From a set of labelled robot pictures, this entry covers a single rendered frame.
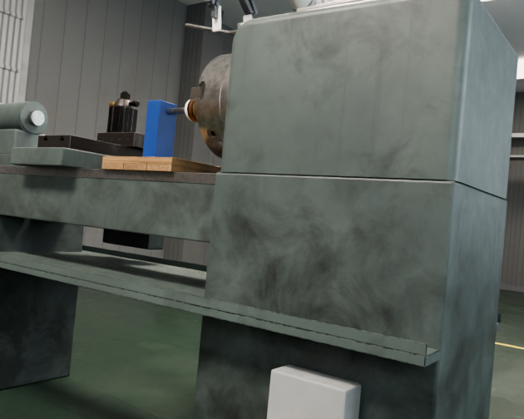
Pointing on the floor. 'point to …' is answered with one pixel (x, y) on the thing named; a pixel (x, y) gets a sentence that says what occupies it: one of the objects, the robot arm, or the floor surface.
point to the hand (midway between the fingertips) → (232, 31)
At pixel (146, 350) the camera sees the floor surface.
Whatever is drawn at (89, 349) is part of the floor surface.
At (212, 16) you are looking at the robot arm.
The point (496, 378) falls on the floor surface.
